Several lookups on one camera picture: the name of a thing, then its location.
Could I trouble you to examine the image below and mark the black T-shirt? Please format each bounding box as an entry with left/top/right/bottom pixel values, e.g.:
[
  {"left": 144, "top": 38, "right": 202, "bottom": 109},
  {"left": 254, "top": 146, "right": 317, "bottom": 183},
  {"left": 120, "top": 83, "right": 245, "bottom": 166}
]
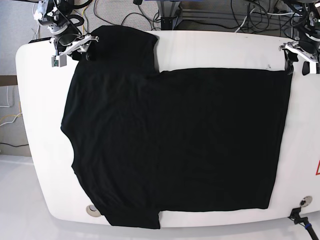
[{"left": 61, "top": 26, "right": 292, "bottom": 229}]

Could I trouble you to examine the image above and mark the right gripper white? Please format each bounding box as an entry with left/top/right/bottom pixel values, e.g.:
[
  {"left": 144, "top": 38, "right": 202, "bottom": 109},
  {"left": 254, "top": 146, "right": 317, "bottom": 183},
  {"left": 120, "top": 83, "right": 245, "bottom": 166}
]
[{"left": 51, "top": 34, "right": 99, "bottom": 62}]

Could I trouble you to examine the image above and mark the white cable on floor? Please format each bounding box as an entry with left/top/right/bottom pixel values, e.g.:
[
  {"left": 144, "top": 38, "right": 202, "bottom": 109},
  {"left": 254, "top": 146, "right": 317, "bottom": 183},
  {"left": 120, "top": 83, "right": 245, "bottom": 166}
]
[{"left": 0, "top": 86, "right": 17, "bottom": 108}]

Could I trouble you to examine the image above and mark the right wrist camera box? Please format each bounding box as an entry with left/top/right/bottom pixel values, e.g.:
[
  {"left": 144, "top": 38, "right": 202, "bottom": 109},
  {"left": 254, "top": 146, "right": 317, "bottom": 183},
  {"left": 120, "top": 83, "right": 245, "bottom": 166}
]
[{"left": 51, "top": 54, "right": 67, "bottom": 68}]

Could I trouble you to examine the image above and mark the aluminium frame post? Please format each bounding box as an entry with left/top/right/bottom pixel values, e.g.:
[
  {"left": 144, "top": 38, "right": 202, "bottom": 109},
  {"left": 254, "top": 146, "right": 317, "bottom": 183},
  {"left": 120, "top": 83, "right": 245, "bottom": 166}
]
[{"left": 156, "top": 0, "right": 183, "bottom": 31}]

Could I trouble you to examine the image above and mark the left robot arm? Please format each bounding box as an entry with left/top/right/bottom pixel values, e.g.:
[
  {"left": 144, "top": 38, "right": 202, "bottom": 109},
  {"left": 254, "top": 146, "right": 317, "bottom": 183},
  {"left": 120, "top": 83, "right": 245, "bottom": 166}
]
[{"left": 279, "top": 0, "right": 320, "bottom": 76}]

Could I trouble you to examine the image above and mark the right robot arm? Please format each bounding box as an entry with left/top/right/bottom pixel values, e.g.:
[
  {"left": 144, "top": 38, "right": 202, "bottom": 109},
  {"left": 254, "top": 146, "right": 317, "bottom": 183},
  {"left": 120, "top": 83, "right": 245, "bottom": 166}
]
[{"left": 33, "top": 0, "right": 99, "bottom": 67}]

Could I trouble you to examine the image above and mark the table grommet hole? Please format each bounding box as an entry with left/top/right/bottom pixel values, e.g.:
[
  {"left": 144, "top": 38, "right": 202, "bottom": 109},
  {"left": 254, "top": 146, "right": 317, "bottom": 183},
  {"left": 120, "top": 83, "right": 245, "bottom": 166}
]
[
  {"left": 299, "top": 195, "right": 313, "bottom": 208},
  {"left": 85, "top": 204, "right": 102, "bottom": 218}
]

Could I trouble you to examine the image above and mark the yellow cable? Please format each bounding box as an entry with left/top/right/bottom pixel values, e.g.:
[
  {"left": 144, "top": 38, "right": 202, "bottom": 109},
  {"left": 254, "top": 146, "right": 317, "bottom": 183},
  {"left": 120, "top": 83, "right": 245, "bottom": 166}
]
[{"left": 0, "top": 99, "right": 23, "bottom": 127}]

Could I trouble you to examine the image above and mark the right table grommet hole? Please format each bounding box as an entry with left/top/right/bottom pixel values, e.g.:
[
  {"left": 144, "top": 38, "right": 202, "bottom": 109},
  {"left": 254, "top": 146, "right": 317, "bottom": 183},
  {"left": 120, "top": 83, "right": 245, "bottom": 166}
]
[{"left": 299, "top": 195, "right": 313, "bottom": 208}]

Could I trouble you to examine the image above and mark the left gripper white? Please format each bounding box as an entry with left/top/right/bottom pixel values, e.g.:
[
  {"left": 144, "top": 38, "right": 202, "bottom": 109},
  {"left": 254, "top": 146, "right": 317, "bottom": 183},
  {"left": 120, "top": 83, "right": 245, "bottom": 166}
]
[{"left": 279, "top": 41, "right": 320, "bottom": 75}]

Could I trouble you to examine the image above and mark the black clamp mount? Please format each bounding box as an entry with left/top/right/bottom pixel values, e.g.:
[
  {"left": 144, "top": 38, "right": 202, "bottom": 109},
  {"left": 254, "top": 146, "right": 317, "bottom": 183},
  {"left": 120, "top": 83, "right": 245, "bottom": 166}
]
[{"left": 288, "top": 207, "right": 319, "bottom": 240}]

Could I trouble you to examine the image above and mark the red warning sticker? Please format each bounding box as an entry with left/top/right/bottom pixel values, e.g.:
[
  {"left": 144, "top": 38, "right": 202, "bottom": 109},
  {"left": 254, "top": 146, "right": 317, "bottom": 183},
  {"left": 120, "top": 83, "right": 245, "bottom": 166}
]
[{"left": 315, "top": 161, "right": 320, "bottom": 176}]

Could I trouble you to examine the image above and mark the left table grommet hole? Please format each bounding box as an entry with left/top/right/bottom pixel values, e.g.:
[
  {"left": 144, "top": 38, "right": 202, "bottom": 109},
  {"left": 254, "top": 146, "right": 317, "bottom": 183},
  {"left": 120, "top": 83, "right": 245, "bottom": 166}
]
[{"left": 85, "top": 204, "right": 102, "bottom": 218}]

